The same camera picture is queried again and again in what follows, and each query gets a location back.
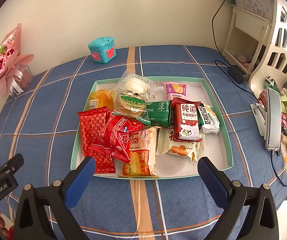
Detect red patterned packet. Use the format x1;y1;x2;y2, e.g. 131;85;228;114
78;106;116;174

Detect red crinkled snack packet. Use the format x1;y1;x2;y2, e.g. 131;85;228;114
90;114;144;163

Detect yellow orange snack bag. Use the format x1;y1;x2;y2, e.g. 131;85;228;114
88;88;115;110

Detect white green cracker pack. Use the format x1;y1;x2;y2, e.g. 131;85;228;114
198;103;220;134

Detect cream cookie pack red letters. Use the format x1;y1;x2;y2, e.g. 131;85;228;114
156;127;205;163

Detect red white snack box pack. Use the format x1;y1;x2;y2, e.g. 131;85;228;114
171;98;202;142

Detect orange roll cake pack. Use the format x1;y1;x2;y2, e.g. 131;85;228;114
120;126;161;178

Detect round cookie green wrapper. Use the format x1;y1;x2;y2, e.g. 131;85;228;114
112;89;151;126

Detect round bun clear wrapper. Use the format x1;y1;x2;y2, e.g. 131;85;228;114
115;70;153;100

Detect dark green snack pack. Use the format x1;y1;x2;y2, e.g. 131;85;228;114
146;101;172;127

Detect pink snack pack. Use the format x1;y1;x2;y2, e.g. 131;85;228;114
162;82;189;101

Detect blue plaid tablecloth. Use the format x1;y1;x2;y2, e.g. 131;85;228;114
0;46;287;239

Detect pink flower bouquet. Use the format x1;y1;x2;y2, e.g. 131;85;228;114
0;23;34;98

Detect teal toy house box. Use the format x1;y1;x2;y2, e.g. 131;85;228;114
88;36;116;64

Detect black power adapter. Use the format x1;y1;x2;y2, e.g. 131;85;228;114
228;64;247;84

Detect white wooden shelf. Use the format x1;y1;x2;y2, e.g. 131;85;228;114
223;0;287;96

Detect round white sign board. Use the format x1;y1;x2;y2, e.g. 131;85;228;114
236;0;275;21

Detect black cable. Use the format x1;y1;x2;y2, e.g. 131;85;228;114
211;0;287;187

